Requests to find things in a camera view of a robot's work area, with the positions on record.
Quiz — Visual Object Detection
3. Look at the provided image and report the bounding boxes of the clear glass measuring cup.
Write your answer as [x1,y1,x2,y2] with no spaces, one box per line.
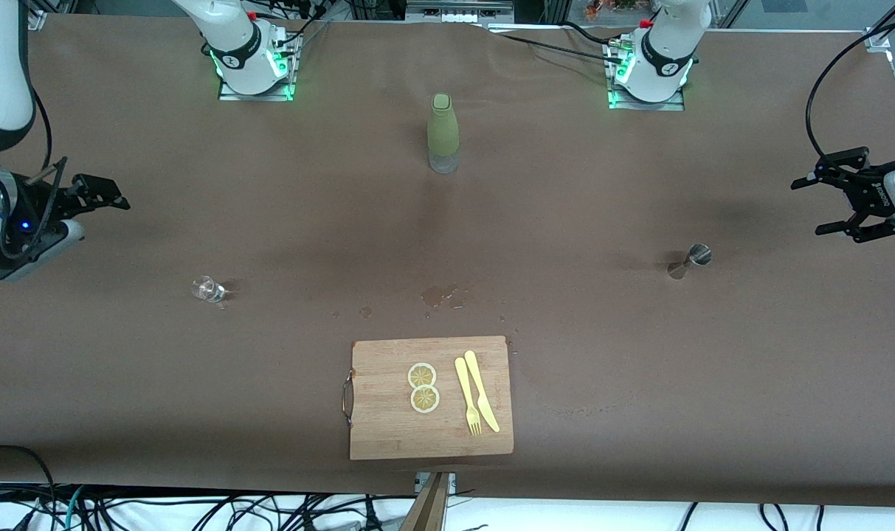
[191,276,228,305]

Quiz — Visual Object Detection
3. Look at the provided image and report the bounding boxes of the steel double cone jigger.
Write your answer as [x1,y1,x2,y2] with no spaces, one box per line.
[667,243,713,281]

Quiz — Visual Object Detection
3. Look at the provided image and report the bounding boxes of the spilled liquid puddle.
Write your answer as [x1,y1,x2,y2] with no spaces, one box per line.
[421,285,469,310]

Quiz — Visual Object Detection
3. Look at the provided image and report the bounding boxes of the green sleeved glass bottle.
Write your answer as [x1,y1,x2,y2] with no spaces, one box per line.
[427,93,460,175]

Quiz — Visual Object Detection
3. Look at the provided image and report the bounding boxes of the wooden cutting board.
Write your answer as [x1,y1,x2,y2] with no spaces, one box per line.
[349,336,515,461]

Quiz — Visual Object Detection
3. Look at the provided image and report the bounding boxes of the yellow plastic fork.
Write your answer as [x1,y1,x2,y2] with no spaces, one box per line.
[455,357,483,437]

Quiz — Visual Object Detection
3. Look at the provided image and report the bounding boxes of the yellow plastic knife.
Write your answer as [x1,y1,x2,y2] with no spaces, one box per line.
[464,350,501,434]

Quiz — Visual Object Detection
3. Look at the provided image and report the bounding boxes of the black camera cable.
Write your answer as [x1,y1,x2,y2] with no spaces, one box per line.
[19,88,70,251]
[805,15,895,174]

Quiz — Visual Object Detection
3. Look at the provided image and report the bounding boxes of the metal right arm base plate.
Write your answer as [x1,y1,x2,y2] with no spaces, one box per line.
[218,33,299,103]

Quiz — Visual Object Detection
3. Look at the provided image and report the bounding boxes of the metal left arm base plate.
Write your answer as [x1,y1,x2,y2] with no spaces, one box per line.
[607,41,686,112]

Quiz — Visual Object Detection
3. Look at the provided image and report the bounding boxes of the black power cable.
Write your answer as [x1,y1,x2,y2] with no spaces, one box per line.
[484,28,623,64]

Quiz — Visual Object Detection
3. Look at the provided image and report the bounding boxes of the grey aluminium rail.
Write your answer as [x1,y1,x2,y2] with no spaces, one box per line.
[407,0,514,24]

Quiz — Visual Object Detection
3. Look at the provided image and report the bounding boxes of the aluminium profile post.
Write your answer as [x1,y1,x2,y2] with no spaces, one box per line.
[399,472,457,531]

